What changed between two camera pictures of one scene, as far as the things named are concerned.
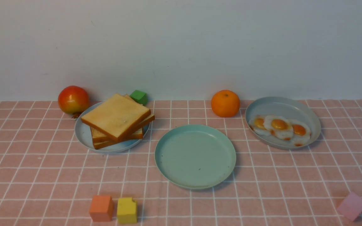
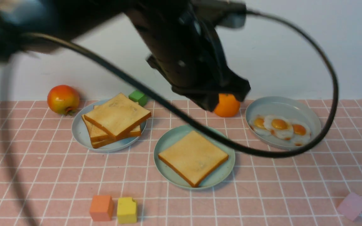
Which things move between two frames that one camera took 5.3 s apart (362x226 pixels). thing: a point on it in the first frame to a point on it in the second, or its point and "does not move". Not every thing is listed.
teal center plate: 193,156 does not move
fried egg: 279,126 does not move
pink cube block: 353,207 does not move
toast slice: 150,118 to 117,114
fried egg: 256,123 does not move
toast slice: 98,136 to 117,115
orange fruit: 225,103 does not move
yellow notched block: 127,211 does not move
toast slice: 116,116 to 193,157
